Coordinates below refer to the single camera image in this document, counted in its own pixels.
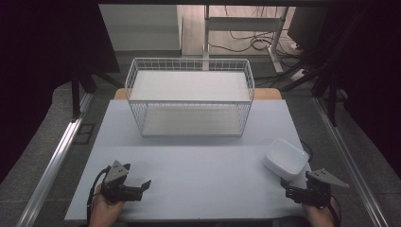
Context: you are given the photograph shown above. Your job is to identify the white metal desk frame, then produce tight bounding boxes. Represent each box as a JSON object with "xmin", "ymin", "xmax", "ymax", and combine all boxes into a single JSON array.
[{"xmin": 202, "ymin": 4, "xmax": 290, "ymax": 76}]

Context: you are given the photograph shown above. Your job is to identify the aluminium rail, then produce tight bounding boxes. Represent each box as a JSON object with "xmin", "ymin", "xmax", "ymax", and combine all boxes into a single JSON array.
[
  {"xmin": 312, "ymin": 96, "xmax": 391, "ymax": 227},
  {"xmin": 15, "ymin": 92, "xmax": 95, "ymax": 227}
]

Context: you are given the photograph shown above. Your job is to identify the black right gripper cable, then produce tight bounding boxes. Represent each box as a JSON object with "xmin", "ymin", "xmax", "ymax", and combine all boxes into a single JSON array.
[{"xmin": 327, "ymin": 194, "xmax": 342, "ymax": 227}]

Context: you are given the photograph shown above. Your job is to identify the black metal stand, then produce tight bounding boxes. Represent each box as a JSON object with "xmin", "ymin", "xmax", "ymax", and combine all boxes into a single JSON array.
[
  {"xmin": 279, "ymin": 46, "xmax": 349, "ymax": 128},
  {"xmin": 70, "ymin": 62, "xmax": 125, "ymax": 123}
]

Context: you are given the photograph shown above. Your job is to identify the black curtain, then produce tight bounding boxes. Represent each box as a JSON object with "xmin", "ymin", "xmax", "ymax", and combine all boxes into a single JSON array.
[
  {"xmin": 321, "ymin": 0, "xmax": 401, "ymax": 181},
  {"xmin": 0, "ymin": 0, "xmax": 121, "ymax": 185}
]

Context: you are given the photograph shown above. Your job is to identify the white square bowl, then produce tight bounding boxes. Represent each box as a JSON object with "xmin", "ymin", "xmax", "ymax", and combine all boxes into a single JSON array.
[{"xmin": 262, "ymin": 137, "xmax": 310, "ymax": 182}]

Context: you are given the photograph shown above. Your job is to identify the white wire shelf rack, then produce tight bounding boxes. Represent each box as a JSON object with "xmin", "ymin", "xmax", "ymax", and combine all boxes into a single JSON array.
[{"xmin": 124, "ymin": 57, "xmax": 256, "ymax": 138}]

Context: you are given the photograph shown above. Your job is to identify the black floor cables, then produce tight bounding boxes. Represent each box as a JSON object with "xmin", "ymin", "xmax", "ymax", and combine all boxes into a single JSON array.
[{"xmin": 207, "ymin": 5, "xmax": 305, "ymax": 60}]

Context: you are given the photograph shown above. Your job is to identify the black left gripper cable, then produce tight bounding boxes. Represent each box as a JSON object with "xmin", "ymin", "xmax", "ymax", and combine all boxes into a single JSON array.
[{"xmin": 86, "ymin": 166, "xmax": 112, "ymax": 226}]

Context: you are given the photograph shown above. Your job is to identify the white cabinet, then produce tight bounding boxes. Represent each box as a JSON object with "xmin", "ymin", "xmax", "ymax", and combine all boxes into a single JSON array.
[{"xmin": 98, "ymin": 4, "xmax": 183, "ymax": 52}]

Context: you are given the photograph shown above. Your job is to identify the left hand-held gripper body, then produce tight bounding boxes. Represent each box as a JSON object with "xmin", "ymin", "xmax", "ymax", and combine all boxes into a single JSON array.
[{"xmin": 99, "ymin": 160, "xmax": 145, "ymax": 204}]

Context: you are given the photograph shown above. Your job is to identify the person's left hand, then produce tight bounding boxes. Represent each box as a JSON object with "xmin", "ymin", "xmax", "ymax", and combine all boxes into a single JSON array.
[{"xmin": 89, "ymin": 183, "xmax": 126, "ymax": 227}]

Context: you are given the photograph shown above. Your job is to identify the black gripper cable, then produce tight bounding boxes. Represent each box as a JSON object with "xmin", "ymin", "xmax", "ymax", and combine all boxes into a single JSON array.
[
  {"xmin": 86, "ymin": 166, "xmax": 112, "ymax": 226},
  {"xmin": 327, "ymin": 194, "xmax": 342, "ymax": 227}
]

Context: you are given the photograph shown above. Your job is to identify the white power strip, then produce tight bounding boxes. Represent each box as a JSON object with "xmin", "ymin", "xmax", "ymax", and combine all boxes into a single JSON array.
[{"xmin": 288, "ymin": 67, "xmax": 306, "ymax": 83}]

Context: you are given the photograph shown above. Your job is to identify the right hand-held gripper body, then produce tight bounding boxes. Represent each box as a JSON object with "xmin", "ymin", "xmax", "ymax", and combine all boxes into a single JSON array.
[{"xmin": 285, "ymin": 167, "xmax": 350, "ymax": 209}]

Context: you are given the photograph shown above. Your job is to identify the person's right hand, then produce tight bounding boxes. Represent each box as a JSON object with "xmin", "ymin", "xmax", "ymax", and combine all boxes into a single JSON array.
[{"xmin": 302, "ymin": 201, "xmax": 339, "ymax": 227}]

